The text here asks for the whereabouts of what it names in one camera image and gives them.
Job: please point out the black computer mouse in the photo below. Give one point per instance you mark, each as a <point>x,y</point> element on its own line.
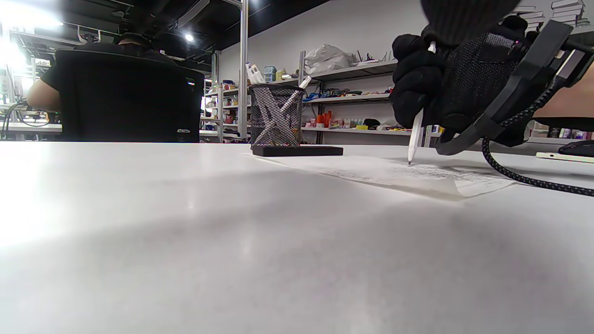
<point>577,148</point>

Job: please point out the black rectangular block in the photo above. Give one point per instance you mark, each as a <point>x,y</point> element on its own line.
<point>297,150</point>

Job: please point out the light blue box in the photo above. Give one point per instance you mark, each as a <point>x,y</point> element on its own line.
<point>270,74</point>

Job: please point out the white desk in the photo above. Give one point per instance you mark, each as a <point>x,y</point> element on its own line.
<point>32,127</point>

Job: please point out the lined paper sheet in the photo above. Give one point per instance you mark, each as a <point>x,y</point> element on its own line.
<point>394,174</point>

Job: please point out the person's right forearm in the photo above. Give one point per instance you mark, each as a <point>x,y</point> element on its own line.
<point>571,99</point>

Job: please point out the person's right hand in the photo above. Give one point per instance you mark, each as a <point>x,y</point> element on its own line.
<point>413,79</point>

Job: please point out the white mechanical pencil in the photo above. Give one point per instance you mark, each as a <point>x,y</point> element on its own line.
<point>305,82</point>
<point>277,118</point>
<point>416,134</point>

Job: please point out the orange bottle cluster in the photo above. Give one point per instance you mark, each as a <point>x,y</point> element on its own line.
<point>325,118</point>

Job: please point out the white plastic bag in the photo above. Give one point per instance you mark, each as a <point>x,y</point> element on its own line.
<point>327,58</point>

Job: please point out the white flat device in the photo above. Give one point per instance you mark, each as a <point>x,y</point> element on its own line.
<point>566,157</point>

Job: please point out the black cap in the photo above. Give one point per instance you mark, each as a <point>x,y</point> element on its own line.
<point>371,123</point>

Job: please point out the black office chair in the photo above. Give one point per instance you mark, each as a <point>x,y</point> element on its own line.
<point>130,97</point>

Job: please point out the stack of white boxes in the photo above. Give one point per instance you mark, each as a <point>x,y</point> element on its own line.
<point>566,11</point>

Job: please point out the aluminium frame post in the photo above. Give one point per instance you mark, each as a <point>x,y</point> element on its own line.
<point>243,69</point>
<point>216,93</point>

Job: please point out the blue plastic item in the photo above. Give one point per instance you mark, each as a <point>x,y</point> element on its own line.
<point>315,96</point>

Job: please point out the grey metal shelving unit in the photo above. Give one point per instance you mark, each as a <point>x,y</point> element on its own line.
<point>352,70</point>

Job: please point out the white plastic bottle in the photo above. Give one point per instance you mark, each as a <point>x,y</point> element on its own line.
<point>254,74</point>

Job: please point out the round ceiling spotlight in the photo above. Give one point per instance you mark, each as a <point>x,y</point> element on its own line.
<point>188,37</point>

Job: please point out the person's left hand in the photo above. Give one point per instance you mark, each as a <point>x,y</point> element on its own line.
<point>464,18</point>

